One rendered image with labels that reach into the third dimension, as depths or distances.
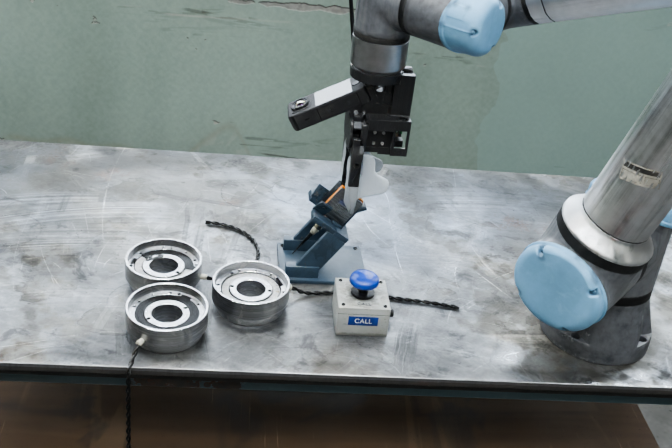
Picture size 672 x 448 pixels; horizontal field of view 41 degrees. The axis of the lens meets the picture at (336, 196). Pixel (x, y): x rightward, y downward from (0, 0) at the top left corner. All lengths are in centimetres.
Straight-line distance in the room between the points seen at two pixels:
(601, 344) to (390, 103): 43
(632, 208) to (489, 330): 34
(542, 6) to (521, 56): 172
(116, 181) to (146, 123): 136
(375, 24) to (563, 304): 41
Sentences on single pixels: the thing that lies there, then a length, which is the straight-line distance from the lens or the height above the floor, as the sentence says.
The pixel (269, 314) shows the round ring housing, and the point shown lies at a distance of 121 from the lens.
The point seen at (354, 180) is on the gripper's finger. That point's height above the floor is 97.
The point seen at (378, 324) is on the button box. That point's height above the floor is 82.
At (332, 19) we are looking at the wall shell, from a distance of 276.
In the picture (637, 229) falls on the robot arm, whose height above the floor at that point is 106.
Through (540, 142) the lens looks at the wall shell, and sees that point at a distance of 303.
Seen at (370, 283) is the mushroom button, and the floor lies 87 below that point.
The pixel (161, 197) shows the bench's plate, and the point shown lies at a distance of 150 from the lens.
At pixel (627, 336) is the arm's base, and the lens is 127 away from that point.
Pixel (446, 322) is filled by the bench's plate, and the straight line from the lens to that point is 128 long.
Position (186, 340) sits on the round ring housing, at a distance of 116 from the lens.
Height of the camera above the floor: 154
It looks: 29 degrees down
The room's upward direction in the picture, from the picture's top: 7 degrees clockwise
